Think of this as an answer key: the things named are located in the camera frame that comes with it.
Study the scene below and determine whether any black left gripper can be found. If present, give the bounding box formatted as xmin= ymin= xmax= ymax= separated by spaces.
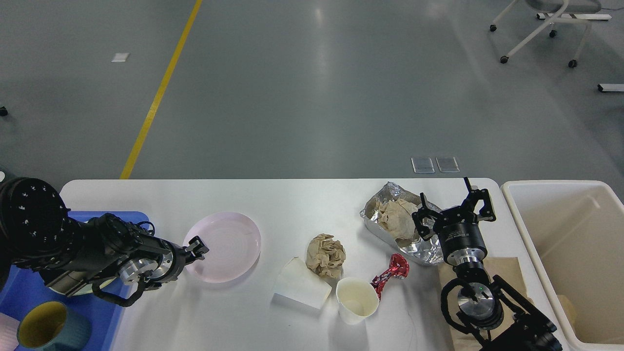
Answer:
xmin=118 ymin=236 xmax=210 ymax=291

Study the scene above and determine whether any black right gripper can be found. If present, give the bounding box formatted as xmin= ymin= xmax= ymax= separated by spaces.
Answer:
xmin=412 ymin=177 xmax=496 ymax=266

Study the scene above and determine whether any pink plate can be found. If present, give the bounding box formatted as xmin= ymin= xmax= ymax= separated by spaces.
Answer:
xmin=184 ymin=213 xmax=262 ymax=284

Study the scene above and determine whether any dark teal mug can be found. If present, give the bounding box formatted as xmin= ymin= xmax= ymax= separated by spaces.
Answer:
xmin=17 ymin=301 xmax=92 ymax=351

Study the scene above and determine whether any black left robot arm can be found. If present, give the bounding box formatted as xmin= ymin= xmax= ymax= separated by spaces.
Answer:
xmin=0 ymin=177 xmax=209 ymax=307

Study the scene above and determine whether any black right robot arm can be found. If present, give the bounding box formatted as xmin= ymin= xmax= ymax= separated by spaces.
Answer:
xmin=411 ymin=177 xmax=563 ymax=351

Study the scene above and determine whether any crumpled aluminium foil tray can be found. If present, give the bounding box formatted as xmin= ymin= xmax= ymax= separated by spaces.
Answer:
xmin=360 ymin=182 xmax=444 ymax=266

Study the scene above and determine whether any floor outlet cover right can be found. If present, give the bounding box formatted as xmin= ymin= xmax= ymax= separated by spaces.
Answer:
xmin=435 ymin=157 xmax=461 ymax=173

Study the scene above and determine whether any floor outlet cover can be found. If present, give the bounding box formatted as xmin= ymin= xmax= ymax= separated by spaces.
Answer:
xmin=411 ymin=157 xmax=435 ymax=174
xmin=435 ymin=157 xmax=461 ymax=173

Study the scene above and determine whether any crumpled paper in foil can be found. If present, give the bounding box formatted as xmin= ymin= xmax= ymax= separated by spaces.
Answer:
xmin=377 ymin=198 xmax=419 ymax=240

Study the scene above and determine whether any floor outlet cover left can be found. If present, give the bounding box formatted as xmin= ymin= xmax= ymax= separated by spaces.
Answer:
xmin=411 ymin=157 xmax=435 ymax=174

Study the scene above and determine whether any brown paper bag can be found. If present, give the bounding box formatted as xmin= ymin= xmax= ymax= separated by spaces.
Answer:
xmin=437 ymin=257 xmax=533 ymax=351

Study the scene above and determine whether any red foil wrapper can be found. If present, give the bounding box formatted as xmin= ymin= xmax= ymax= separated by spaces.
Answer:
xmin=370 ymin=253 xmax=410 ymax=300

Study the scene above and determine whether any white paper cup lying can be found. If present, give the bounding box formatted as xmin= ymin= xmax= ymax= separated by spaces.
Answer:
xmin=273 ymin=257 xmax=332 ymax=310

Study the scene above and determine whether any beige plastic bin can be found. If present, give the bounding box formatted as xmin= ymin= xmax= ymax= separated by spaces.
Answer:
xmin=501 ymin=180 xmax=624 ymax=351

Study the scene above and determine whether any white paper cup upright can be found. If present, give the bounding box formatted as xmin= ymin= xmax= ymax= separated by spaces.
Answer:
xmin=335 ymin=277 xmax=380 ymax=325

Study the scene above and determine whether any crumpled brown paper ball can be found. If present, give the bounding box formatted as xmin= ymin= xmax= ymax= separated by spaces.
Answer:
xmin=305 ymin=234 xmax=346 ymax=279

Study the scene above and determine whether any blue plastic tray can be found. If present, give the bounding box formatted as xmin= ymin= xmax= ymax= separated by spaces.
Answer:
xmin=0 ymin=210 xmax=150 ymax=351

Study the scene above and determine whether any white office chair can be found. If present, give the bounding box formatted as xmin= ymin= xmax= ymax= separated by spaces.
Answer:
xmin=500 ymin=0 xmax=603 ymax=68

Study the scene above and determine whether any white furniture leg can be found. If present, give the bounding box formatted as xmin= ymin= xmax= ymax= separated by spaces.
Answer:
xmin=597 ymin=83 xmax=624 ymax=93

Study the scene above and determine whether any pink object tray corner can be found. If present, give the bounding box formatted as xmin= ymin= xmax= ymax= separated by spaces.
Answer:
xmin=0 ymin=313 xmax=20 ymax=351

